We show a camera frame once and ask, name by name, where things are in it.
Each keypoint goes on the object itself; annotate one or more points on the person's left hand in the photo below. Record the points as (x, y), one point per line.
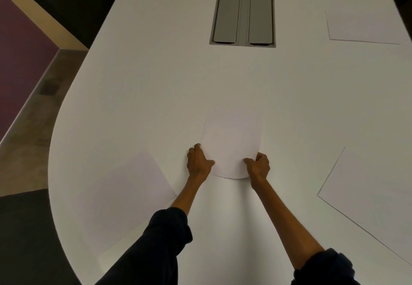
(198, 165)

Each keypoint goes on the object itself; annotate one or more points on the person's right hand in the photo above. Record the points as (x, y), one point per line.
(259, 168)

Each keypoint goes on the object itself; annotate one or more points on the person's left thumb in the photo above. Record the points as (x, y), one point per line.
(210, 162)

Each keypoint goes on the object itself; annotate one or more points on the person's right thumb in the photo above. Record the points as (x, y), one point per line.
(249, 161)

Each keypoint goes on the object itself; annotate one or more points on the curled white paper sheet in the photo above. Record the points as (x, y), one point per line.
(232, 143)

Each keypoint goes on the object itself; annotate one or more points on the person's right forearm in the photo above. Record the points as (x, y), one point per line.
(283, 220)

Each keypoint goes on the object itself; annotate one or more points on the person's left forearm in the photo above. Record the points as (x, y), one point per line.
(190, 194)

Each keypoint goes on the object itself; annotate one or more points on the dark navy left sleeve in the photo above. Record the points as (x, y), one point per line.
(151, 249)

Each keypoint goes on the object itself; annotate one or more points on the dark navy sleeve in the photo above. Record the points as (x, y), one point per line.
(151, 249)
(325, 268)

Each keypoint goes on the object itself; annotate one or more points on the dark navy right sleeve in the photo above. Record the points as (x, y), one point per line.
(325, 268)

